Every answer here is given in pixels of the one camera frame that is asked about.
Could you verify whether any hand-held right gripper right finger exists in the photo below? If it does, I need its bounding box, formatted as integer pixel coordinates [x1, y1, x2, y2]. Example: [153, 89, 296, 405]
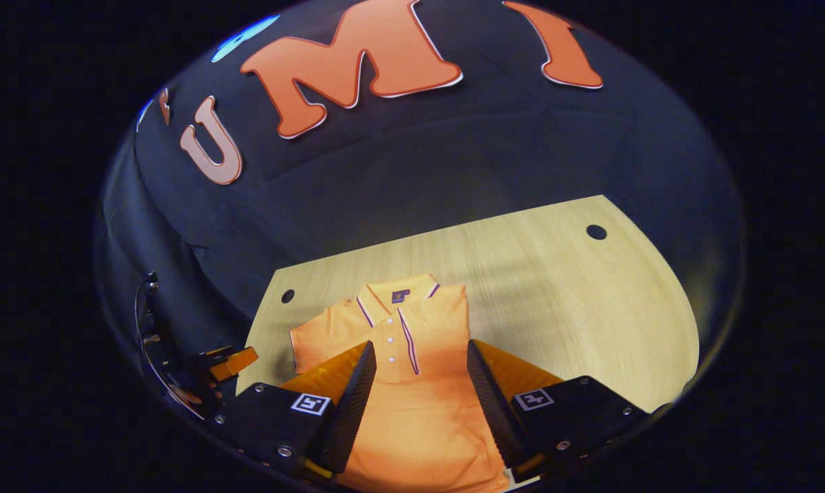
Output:
[467, 339, 650, 485]

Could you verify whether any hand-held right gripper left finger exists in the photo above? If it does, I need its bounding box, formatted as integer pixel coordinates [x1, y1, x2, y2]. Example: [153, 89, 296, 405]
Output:
[212, 340, 378, 481]

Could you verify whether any orange T-shirt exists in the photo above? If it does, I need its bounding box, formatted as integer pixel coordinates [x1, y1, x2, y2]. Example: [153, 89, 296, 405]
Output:
[289, 274, 510, 493]

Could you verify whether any black backdrop cloth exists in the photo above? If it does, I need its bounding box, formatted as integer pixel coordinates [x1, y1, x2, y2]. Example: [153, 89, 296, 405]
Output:
[96, 0, 747, 412]

